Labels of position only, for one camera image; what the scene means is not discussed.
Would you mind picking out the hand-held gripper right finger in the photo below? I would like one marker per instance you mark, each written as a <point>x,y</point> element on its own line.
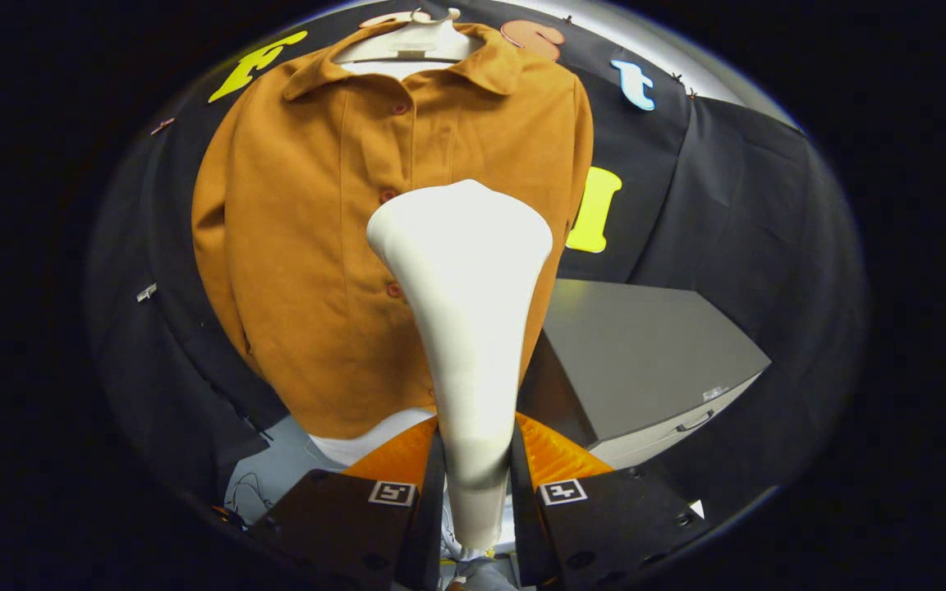
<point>526,533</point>

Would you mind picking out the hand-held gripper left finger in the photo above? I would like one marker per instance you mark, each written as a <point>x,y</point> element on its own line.
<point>430,542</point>

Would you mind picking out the white garment steamer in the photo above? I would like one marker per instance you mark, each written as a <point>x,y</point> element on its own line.
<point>465,287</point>

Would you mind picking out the orange button-up shirt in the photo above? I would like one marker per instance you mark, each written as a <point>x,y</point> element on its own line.
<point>292,246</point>

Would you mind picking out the white clothes hanger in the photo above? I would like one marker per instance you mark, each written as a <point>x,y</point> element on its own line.
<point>407,45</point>

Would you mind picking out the white mannequin torso on stand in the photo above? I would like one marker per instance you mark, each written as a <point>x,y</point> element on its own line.
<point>358,447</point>

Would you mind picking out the grey cabinet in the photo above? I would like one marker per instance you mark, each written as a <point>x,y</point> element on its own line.
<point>645,353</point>

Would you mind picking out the white clip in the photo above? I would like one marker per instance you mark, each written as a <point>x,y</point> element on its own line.
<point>146,292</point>

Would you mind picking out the black backdrop cloth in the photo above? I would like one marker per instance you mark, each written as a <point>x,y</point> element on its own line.
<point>752,205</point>

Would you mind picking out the row of black clips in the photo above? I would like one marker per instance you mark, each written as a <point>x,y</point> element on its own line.
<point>676,79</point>

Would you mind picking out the pink clip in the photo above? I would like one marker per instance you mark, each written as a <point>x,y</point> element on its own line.
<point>163,125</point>

